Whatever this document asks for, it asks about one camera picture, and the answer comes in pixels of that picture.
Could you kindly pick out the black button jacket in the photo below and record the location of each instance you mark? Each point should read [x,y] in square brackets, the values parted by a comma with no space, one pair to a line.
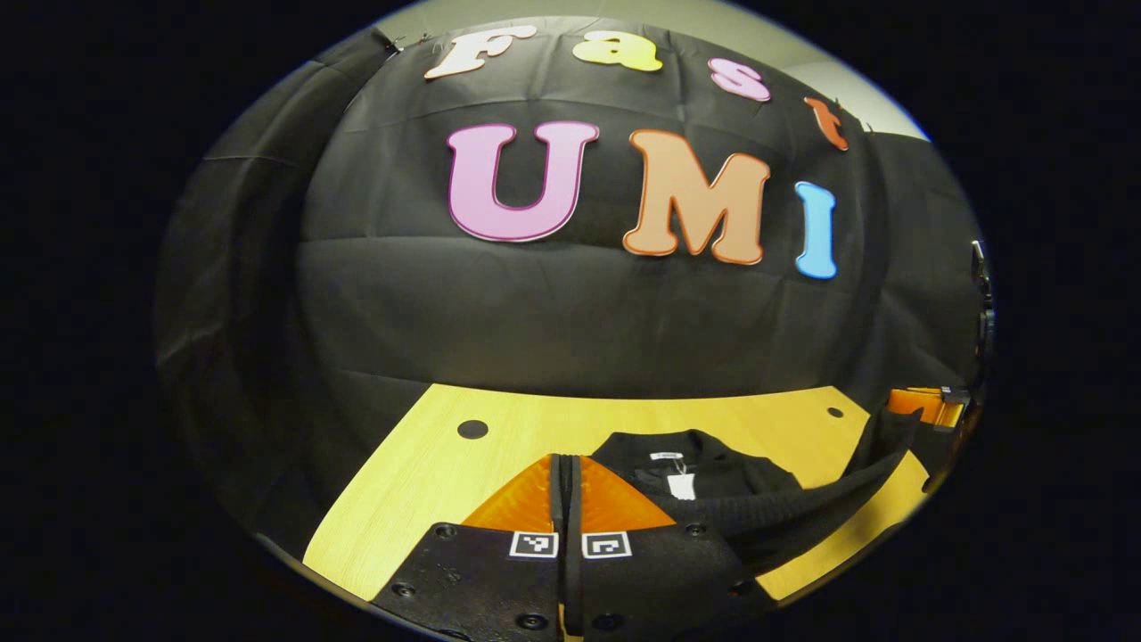
[731,473]

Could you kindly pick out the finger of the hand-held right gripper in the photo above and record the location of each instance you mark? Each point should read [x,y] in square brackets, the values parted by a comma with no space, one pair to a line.
[923,403]

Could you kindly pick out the black backdrop cloth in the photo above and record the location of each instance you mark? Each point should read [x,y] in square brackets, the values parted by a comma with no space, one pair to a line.
[570,312]

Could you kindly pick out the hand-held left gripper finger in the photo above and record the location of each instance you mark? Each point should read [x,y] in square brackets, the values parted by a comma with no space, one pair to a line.
[556,499]
[573,499]

